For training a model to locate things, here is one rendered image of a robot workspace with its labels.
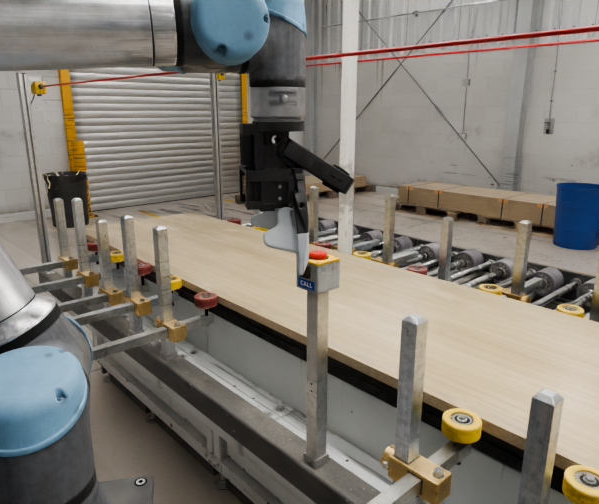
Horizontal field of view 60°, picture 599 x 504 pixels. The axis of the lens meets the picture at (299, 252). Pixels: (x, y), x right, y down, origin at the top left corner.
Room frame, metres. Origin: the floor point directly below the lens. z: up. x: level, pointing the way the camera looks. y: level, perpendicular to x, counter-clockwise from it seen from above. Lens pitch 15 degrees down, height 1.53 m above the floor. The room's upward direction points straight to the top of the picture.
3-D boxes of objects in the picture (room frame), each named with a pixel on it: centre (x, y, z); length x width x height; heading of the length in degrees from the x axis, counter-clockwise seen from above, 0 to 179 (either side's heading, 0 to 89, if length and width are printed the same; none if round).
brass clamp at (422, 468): (0.88, -0.23, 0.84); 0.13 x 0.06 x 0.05; 42
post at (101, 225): (2.01, 0.79, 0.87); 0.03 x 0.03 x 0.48; 42
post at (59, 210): (2.38, 1.12, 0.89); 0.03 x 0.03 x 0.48; 42
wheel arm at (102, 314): (1.75, 0.64, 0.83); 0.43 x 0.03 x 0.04; 132
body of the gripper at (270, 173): (0.72, 0.04, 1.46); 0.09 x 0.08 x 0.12; 103
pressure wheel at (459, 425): (0.95, -0.34, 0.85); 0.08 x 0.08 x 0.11
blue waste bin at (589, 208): (5.84, -3.23, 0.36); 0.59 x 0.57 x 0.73; 133
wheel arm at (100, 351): (1.56, 0.47, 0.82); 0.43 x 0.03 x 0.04; 132
